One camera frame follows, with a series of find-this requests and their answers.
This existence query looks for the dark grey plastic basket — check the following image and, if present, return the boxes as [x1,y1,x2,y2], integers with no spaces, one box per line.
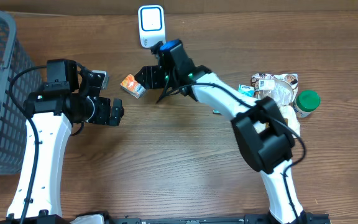
[0,11,34,175]

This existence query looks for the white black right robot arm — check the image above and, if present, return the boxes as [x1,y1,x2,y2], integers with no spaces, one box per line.
[135,39,305,223]

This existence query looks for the beige brown snack bag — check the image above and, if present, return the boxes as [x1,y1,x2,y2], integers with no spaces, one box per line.
[250,73,300,136]

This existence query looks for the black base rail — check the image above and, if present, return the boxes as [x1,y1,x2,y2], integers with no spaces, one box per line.
[73,213,331,224]

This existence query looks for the green lid jar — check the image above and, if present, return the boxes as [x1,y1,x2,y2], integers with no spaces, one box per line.
[293,90,321,118]

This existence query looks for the orange tissue pack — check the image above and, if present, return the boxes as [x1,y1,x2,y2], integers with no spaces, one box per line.
[120,74,146,98]

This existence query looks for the white barcode scanner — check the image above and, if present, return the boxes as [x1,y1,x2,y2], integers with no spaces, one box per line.
[137,4,166,48]

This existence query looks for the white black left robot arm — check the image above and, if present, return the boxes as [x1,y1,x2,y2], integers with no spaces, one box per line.
[0,59,124,223]

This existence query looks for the teal tissue pack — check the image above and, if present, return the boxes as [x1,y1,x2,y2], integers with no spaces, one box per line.
[238,85,255,97]

